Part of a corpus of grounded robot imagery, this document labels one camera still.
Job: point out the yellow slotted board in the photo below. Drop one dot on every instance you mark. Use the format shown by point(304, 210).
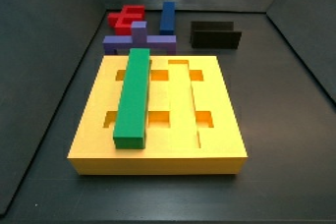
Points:
point(192, 136)

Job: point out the blue long block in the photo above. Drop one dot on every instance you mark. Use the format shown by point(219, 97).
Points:
point(167, 21)

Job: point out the purple cross-shaped block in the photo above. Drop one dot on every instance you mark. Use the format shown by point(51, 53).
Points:
point(139, 40)

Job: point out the green long block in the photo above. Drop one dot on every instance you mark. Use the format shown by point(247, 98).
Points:
point(129, 127)

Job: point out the red branched block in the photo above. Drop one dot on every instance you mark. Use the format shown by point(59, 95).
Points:
point(120, 21)

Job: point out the black angled bracket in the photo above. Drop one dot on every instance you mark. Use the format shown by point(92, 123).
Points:
point(213, 35)

